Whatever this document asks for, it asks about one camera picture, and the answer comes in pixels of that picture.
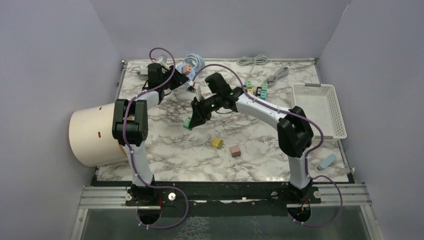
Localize cream cylindrical bucket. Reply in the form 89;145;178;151
68;103;128;167

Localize purple cable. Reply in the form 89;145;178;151
192;63;345;229
122;47;191;231

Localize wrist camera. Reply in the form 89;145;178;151
152;54;168;67
186;81;203;102

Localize round blue power socket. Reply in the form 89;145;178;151
176;62;196;84

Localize black power strip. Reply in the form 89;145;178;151
255;86;262;98

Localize coiled grey cable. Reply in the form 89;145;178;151
237;54;269;82

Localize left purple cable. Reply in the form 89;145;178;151
122;47;191;231

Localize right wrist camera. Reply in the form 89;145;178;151
186;81;203;102

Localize white perforated basket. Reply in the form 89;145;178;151
292;83;347;140

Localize white power strip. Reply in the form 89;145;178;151
137;63;157;76

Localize coiled blue cable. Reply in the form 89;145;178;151
182;53;206;75

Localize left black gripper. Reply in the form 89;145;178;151
159;65;189;90

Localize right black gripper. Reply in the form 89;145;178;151
189;93;223;128

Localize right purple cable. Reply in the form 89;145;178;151
192;63;345;229

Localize black table front rail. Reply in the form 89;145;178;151
80;182;348;220

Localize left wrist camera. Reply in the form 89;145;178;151
152;54;168;67

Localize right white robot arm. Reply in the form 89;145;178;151
188;72;314;204

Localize yellow usb charger plug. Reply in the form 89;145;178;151
211;137;224;149

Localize pink charger plug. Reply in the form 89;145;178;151
229;145;241;158
182;64;192;75

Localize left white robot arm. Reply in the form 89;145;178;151
111;63;193;206

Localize teal charger plug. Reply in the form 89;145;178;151
260;91;267;100
261;83;268;94

